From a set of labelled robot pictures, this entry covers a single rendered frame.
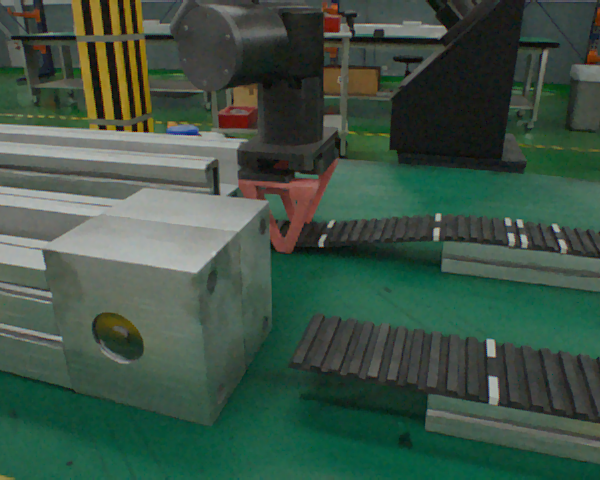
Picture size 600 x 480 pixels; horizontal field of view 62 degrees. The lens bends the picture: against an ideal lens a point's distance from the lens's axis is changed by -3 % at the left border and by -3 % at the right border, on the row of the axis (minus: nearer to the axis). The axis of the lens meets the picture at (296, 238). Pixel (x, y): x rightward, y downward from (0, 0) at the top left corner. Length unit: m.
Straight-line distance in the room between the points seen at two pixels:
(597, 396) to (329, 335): 0.14
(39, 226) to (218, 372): 0.18
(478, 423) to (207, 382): 0.14
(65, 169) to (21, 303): 0.23
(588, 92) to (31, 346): 5.21
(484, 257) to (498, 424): 0.19
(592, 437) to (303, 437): 0.15
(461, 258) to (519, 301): 0.06
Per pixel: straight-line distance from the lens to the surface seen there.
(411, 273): 0.44
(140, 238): 0.28
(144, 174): 0.47
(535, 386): 0.29
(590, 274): 0.47
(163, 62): 9.14
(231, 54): 0.36
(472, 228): 0.45
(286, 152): 0.41
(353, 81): 5.26
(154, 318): 0.27
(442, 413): 0.29
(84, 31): 3.73
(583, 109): 5.38
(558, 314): 0.42
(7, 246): 0.33
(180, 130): 0.64
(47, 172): 0.55
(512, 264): 0.46
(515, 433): 0.29
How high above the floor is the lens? 0.98
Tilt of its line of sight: 24 degrees down
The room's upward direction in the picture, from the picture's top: straight up
